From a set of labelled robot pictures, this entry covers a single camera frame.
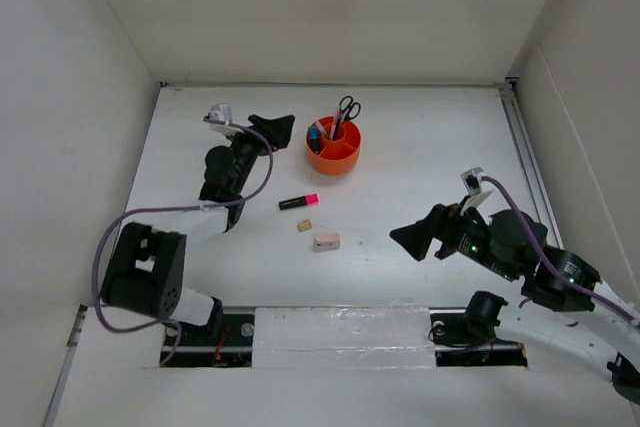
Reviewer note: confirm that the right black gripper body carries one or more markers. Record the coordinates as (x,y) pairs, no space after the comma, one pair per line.
(463,234)

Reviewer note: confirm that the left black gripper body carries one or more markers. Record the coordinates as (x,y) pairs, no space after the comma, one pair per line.
(246,149)

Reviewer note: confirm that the blue capped black highlighter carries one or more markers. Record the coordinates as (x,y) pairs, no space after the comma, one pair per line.
(314,140)

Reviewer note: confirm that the red clear pen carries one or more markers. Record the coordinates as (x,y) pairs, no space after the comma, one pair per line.
(334,124)

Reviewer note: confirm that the black gel pen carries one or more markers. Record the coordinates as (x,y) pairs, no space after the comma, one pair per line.
(339,125)

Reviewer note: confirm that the black handled scissors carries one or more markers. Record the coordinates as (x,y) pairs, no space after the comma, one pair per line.
(351,108)

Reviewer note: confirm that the green clear pen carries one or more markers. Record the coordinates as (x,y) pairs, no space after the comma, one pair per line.
(321,128)

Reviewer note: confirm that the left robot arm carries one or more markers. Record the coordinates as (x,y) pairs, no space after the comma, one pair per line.
(145,273)

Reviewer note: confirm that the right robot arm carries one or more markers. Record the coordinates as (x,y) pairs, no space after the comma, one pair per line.
(602,333)

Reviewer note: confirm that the orange round divided container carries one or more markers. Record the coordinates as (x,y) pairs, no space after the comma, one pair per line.
(336,157)

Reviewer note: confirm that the pink capped black highlighter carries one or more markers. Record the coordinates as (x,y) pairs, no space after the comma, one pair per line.
(298,202)

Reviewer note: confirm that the pink white eraser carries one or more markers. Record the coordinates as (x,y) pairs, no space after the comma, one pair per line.
(327,241)

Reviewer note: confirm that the small tan eraser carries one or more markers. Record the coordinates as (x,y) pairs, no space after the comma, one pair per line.
(304,225)

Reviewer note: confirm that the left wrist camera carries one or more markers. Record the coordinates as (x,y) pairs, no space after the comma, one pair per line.
(220,120)

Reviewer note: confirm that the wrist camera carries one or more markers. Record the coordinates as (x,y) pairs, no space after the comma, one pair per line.
(476,194)
(220,120)

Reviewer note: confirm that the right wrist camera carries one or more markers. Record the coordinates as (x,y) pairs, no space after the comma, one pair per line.
(476,194)

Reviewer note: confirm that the aluminium rail right side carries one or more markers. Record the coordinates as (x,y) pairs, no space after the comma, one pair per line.
(529,166)

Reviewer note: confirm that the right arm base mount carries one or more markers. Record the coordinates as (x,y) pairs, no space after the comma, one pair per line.
(467,337)

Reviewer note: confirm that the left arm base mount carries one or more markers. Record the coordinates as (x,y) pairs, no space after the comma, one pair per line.
(225,342)

